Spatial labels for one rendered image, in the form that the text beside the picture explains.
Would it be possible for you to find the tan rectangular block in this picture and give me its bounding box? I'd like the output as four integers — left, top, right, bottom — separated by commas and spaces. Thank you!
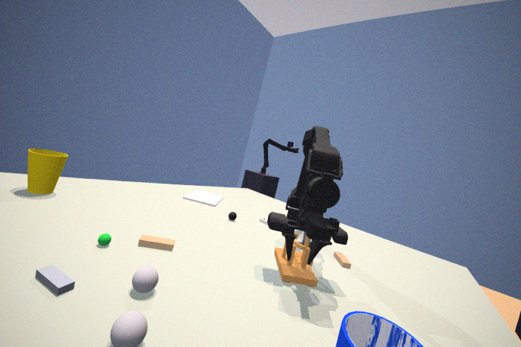
138, 235, 175, 251
333, 251, 351, 269

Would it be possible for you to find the yellow cup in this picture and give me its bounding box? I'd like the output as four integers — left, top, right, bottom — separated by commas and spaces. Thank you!
27, 149, 68, 194

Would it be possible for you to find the blue mug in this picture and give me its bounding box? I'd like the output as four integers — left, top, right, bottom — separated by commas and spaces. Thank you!
335, 311, 423, 347

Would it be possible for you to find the green ball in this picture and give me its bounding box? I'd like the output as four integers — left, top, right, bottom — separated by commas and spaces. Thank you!
98, 234, 112, 246

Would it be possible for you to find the orange wooden catapult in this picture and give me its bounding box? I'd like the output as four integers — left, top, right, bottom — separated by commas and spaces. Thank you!
274, 232, 318, 287

